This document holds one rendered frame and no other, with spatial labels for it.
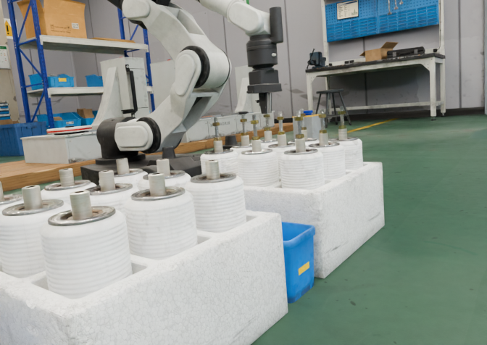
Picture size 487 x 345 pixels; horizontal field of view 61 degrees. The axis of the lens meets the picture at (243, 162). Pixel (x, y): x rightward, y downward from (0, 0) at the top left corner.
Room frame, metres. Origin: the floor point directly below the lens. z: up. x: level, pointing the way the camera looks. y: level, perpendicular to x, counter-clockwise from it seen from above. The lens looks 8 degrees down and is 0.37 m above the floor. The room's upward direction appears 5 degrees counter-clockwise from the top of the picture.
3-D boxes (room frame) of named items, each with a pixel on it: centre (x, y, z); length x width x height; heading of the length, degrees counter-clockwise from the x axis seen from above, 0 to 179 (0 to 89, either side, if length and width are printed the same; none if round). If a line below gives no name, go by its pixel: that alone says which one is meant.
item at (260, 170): (0.98, -0.03, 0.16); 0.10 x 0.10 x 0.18
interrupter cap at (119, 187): (0.65, 0.22, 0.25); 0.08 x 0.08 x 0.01
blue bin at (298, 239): (0.84, 0.02, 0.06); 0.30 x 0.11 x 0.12; 52
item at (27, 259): (0.55, 0.29, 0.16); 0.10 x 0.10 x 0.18
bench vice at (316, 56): (5.58, -1.08, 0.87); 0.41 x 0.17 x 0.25; 144
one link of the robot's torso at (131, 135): (1.68, 0.37, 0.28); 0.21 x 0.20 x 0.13; 54
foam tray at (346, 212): (1.08, -0.10, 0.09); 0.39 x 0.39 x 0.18; 53
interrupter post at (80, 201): (0.48, 0.20, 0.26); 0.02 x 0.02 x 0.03
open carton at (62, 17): (5.92, 2.42, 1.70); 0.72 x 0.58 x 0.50; 148
